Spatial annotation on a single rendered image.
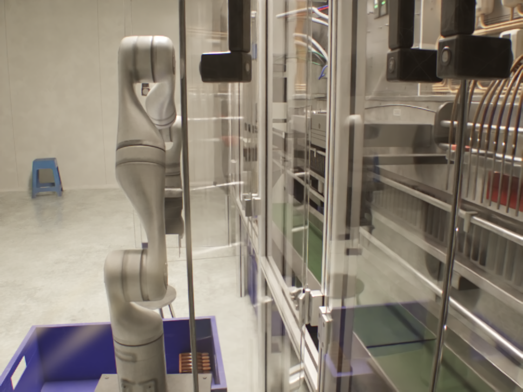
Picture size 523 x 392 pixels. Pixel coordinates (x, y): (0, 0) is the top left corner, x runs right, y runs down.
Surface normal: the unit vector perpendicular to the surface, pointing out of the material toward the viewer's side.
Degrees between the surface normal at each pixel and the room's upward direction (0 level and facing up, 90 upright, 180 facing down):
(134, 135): 62
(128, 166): 71
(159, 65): 111
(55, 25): 90
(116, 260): 37
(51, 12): 90
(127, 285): 90
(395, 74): 90
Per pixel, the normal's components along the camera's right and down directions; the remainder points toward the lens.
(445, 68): -0.99, 0.03
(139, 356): 0.26, 0.21
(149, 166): 0.56, -0.16
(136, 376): -0.02, 0.20
